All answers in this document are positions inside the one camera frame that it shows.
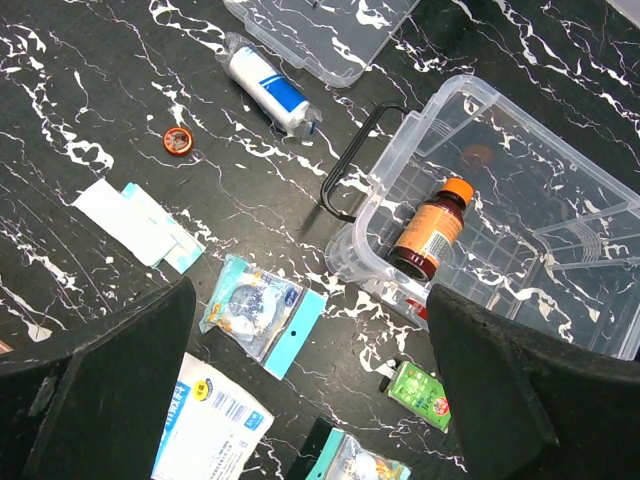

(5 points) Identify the green sachet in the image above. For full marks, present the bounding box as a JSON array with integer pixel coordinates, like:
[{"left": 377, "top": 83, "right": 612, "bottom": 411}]
[{"left": 383, "top": 361, "right": 451, "bottom": 433}]

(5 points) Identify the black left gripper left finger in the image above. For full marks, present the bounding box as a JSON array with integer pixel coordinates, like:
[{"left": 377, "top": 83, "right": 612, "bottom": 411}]
[{"left": 1, "top": 277, "right": 196, "bottom": 479}]

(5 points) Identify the clear plastic storage box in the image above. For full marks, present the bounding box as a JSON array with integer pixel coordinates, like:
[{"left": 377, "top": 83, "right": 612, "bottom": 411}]
[{"left": 325, "top": 75, "right": 639, "bottom": 360}]

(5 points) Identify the white blue bandage roll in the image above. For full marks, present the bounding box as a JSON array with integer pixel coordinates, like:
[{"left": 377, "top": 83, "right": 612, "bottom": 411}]
[{"left": 216, "top": 32, "right": 322, "bottom": 141}]

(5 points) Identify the brown medicine bottle orange cap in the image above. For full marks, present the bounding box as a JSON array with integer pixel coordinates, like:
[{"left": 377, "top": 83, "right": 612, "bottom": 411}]
[{"left": 389, "top": 178, "right": 474, "bottom": 282}]

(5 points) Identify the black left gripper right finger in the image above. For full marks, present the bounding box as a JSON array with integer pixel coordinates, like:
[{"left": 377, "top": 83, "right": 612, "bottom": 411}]
[{"left": 427, "top": 285, "right": 639, "bottom": 479}]

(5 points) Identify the clear plastic box lid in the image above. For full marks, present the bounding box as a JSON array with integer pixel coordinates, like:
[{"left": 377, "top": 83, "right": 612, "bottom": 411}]
[{"left": 224, "top": 0, "right": 418, "bottom": 88}]

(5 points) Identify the white blue mask packet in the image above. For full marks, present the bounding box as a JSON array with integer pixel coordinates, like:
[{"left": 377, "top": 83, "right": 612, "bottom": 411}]
[{"left": 151, "top": 353, "right": 274, "bottom": 480}]

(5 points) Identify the teal bandage packet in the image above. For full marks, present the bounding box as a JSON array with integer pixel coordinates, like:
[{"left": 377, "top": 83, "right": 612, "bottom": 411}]
[
  {"left": 199, "top": 255, "right": 326, "bottom": 380},
  {"left": 292, "top": 427, "right": 412, "bottom": 480}
]

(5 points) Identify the white gauze packet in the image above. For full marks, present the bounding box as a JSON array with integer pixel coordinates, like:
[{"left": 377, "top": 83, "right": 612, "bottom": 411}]
[{"left": 73, "top": 179, "right": 205, "bottom": 274}]

